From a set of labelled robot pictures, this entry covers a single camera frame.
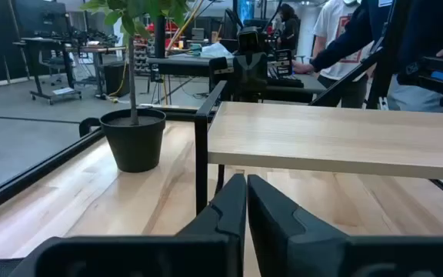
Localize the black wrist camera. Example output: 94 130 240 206
236 26 261 54

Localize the black curved clamp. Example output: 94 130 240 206
78 117 102 139

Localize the black bin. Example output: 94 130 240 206
102 61 130 97

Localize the backlit black keyboard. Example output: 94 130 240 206
267 65 305 88

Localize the wooden shelf with black frame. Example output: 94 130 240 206
194 78 443 216

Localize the black monitor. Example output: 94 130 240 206
12 0 71 38

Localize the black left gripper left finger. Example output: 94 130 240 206
178 173 248 277

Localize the grey desk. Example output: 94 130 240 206
263 72 327 104
146 55 238 78

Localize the wooden-top work table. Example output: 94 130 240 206
65 45 126 97

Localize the person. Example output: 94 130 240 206
312 0 376 108
276 3 301 53
292 0 443 112

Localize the black plant pot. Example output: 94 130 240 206
78 0 190 173

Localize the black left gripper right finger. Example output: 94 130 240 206
247 175 348 277

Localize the black rolling desk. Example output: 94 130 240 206
13 36 83 105

